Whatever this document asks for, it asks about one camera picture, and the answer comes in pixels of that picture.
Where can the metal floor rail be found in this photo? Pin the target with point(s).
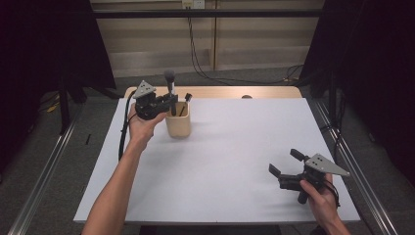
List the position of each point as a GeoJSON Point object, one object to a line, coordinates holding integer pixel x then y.
{"type": "Point", "coordinates": [375, 202]}
{"type": "Point", "coordinates": [42, 178]}

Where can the black stand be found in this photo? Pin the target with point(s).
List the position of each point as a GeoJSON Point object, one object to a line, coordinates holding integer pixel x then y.
{"type": "Point", "coordinates": [64, 111]}
{"type": "Point", "coordinates": [332, 98]}

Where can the black curtain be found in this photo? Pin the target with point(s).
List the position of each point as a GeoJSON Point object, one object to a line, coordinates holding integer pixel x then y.
{"type": "Point", "coordinates": [375, 65]}
{"type": "Point", "coordinates": [39, 49]}

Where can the round table grommet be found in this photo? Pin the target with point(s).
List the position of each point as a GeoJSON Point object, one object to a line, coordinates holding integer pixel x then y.
{"type": "Point", "coordinates": [246, 96]}

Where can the small black floor item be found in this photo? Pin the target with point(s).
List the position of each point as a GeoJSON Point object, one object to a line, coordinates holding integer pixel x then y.
{"type": "Point", "coordinates": [88, 139]}

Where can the person's left hand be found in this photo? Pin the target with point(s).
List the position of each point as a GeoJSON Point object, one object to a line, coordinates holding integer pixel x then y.
{"type": "Point", "coordinates": [142, 129]}

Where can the beige square cup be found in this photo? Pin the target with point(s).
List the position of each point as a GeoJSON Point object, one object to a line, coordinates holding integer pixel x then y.
{"type": "Point", "coordinates": [178, 127]}

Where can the white table cover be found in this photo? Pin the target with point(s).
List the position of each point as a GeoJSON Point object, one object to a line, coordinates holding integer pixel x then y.
{"type": "Point", "coordinates": [212, 169]}

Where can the black horizontal bar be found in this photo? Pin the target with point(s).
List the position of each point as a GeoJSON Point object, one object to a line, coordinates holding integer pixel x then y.
{"type": "Point", "coordinates": [208, 13]}

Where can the person's right hand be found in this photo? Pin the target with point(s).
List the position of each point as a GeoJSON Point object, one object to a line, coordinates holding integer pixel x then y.
{"type": "Point", "coordinates": [323, 204]}

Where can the black makeup brush silver ferrule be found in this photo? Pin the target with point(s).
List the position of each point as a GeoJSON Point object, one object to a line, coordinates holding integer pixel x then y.
{"type": "Point", "coordinates": [169, 76]}

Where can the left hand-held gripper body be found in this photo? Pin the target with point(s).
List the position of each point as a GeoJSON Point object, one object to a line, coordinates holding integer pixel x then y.
{"type": "Point", "coordinates": [147, 104]}

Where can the white wall socket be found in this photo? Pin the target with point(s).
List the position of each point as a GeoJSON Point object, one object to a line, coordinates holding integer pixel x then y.
{"type": "Point", "coordinates": [193, 3]}

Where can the thin black brush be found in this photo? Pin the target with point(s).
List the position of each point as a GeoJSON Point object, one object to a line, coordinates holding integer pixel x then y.
{"type": "Point", "coordinates": [188, 96]}

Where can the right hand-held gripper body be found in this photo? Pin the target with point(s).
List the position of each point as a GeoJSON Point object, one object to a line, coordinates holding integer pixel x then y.
{"type": "Point", "coordinates": [313, 178]}

